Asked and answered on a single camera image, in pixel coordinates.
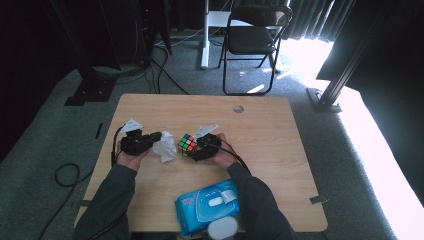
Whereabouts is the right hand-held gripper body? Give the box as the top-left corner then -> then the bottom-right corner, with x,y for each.
193,123 -> 223,162

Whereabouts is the blue wet wipe packet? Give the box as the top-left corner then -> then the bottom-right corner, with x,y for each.
174,178 -> 242,238

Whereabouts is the black folding chair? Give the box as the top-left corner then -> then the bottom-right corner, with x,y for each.
218,4 -> 294,97

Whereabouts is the dark pleated curtain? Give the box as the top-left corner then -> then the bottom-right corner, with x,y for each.
283,0 -> 356,43

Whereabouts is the black hanging cloth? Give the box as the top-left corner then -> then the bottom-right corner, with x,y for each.
315,0 -> 424,204

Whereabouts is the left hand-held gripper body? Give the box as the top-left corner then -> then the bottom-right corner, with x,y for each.
119,118 -> 153,157

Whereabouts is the hand-held gripper cable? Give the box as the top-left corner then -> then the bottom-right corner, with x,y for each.
110,125 -> 126,168
213,138 -> 253,176

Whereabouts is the colourful puzzle cube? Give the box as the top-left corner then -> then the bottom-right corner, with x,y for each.
177,133 -> 198,158

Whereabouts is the black floor cables bundle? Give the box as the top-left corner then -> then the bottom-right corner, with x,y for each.
116,43 -> 190,96

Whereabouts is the black floor cable loop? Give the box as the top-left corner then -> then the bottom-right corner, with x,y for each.
38,163 -> 94,240

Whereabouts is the white wet wipe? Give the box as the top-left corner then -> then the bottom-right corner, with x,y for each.
152,130 -> 178,164

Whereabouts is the left hand-held gripper cable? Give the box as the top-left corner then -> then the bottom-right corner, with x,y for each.
110,125 -> 126,168

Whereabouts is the white round device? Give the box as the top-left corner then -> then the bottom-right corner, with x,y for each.
207,215 -> 240,240

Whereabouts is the person's right hand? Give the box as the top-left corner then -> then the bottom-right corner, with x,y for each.
208,132 -> 239,171

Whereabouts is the black metal stand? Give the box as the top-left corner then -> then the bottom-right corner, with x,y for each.
305,0 -> 391,114
49,0 -> 118,107

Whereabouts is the right hand-held gripper cable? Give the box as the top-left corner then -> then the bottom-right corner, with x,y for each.
213,138 -> 253,176

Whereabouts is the white desk frame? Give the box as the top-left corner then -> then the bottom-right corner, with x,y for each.
200,0 -> 254,70

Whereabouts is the person's left hand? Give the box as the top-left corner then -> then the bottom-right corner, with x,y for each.
115,149 -> 151,173

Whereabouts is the dark equipment tower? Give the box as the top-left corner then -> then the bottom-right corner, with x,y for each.
133,0 -> 173,65

